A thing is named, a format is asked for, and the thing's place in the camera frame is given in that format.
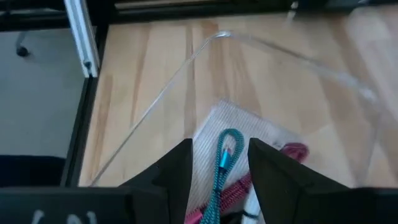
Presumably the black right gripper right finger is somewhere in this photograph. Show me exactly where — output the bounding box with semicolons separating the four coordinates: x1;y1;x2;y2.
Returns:
248;138;398;224

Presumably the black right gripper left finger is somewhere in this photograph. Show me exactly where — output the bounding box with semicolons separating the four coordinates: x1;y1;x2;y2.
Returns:
0;138;193;224

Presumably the white USB-C cable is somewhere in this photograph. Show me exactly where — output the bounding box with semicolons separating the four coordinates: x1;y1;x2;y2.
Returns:
241;185;265;224

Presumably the magenta braided USB-C cable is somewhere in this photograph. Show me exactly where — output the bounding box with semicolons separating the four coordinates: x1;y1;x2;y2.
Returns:
185;142;310;224

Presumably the teal braided USB-C cable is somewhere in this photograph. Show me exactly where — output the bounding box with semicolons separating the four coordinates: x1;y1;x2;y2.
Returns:
198;128;246;224

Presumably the clear plastic bin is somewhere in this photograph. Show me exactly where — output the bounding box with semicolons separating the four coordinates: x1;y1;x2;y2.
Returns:
90;6;398;224

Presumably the blue office chair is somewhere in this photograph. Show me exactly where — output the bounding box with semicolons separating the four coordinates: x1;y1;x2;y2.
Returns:
14;30;31;58

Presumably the silver aluminium extrusion post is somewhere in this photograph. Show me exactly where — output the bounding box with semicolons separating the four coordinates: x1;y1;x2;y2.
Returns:
63;0;100;78

